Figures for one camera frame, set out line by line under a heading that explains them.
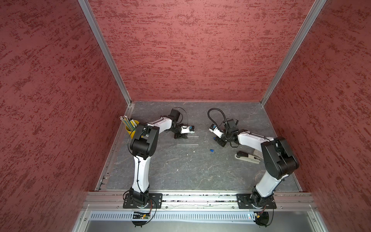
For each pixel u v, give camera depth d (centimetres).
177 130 89
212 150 93
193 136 101
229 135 79
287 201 76
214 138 96
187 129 88
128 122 90
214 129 85
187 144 95
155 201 75
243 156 87
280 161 48
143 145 57
